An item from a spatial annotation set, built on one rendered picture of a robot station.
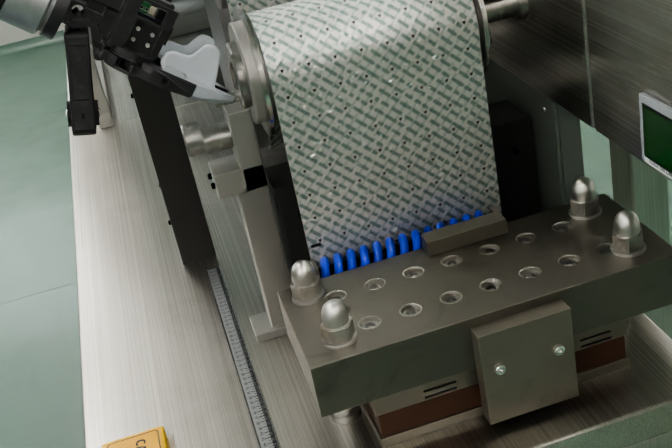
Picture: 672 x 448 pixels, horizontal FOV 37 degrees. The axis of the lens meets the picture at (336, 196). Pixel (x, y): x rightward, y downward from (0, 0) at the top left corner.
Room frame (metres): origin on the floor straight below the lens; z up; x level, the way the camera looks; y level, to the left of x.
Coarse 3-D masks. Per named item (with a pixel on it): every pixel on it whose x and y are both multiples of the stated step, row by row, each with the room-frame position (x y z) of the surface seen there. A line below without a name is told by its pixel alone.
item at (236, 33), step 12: (240, 24) 1.05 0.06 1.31; (240, 36) 1.03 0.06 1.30; (240, 48) 1.02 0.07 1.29; (252, 60) 1.01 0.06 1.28; (252, 72) 1.00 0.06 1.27; (264, 72) 1.01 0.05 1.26; (252, 84) 1.00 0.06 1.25; (252, 96) 1.01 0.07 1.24; (252, 108) 1.04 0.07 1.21; (264, 108) 1.01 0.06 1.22; (264, 120) 1.03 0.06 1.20
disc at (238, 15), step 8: (240, 8) 1.05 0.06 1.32; (240, 16) 1.04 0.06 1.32; (248, 24) 1.02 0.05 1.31; (248, 32) 1.01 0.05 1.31; (248, 40) 1.02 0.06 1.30; (256, 48) 1.00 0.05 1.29; (256, 56) 1.00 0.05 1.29; (256, 64) 1.00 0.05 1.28; (264, 80) 0.99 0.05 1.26; (264, 88) 0.99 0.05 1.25; (264, 96) 0.99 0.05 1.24; (272, 112) 0.99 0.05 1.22; (272, 120) 1.00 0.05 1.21; (264, 128) 1.06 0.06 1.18; (272, 128) 1.01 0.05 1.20
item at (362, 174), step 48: (432, 96) 1.03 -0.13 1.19; (480, 96) 1.04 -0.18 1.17; (288, 144) 1.00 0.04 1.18; (336, 144) 1.01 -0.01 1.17; (384, 144) 1.02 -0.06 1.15; (432, 144) 1.03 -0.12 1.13; (480, 144) 1.04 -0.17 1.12; (336, 192) 1.01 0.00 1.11; (384, 192) 1.02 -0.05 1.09; (432, 192) 1.02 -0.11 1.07; (480, 192) 1.03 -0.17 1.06; (336, 240) 1.00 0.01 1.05; (384, 240) 1.01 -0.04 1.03
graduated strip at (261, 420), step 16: (208, 272) 1.27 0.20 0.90; (224, 288) 1.21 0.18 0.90; (224, 304) 1.17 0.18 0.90; (224, 320) 1.13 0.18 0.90; (240, 336) 1.08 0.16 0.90; (240, 352) 1.04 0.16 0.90; (240, 368) 1.01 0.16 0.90; (240, 384) 0.98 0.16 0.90; (256, 384) 0.97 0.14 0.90; (256, 400) 0.94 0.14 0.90; (256, 416) 0.91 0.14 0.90; (256, 432) 0.88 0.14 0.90; (272, 432) 0.88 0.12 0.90
